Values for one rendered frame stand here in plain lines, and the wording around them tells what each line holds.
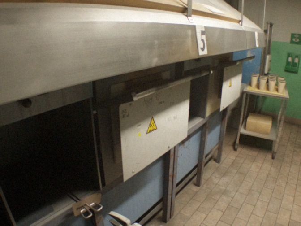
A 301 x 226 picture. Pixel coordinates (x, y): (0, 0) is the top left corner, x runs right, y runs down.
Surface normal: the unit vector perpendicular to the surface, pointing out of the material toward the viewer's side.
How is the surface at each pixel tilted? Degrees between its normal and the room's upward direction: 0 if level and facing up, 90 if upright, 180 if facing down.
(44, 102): 90
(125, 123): 90
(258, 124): 90
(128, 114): 90
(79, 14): 55
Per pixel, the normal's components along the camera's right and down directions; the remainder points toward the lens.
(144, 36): 0.78, 0.04
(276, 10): -0.61, 0.28
